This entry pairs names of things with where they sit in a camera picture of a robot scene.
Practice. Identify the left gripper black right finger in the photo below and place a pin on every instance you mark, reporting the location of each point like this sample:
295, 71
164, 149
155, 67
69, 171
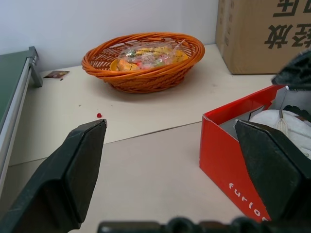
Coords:
277, 170

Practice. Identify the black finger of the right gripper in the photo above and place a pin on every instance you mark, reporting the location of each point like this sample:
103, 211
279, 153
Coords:
296, 70

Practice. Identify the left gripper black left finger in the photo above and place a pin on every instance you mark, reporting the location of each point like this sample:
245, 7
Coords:
56, 184

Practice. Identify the white item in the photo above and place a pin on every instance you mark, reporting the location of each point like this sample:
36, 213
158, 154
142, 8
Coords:
267, 119

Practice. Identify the red cardboard box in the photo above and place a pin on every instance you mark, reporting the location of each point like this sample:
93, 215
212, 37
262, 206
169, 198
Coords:
218, 150

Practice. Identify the brown cardboard carton black print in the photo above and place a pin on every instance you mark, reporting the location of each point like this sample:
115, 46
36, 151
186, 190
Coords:
247, 43

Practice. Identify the small brown wrapper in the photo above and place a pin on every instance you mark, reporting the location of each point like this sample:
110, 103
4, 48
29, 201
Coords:
57, 74

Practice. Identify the cream table board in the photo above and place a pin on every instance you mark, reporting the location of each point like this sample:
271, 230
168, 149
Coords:
170, 109

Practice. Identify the orange wicker basket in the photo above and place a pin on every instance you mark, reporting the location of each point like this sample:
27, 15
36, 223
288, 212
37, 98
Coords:
145, 82

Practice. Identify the clear bag of colourful sweets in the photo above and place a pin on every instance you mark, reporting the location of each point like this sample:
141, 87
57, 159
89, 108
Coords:
150, 57

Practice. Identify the green conveyor belt grey frame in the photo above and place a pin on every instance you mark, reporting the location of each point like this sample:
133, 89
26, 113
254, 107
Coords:
9, 77

